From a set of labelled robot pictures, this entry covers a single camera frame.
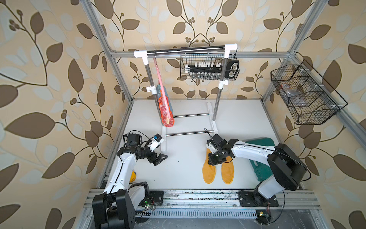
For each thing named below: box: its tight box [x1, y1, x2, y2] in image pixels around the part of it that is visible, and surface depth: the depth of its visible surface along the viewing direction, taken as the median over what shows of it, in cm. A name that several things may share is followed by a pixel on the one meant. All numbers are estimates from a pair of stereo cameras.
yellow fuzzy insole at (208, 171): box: [202, 147, 216, 184], surface depth 84 cm
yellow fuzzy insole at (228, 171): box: [221, 156, 235, 185], surface depth 84 cm
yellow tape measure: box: [129, 170, 137, 183], surface depth 82 cm
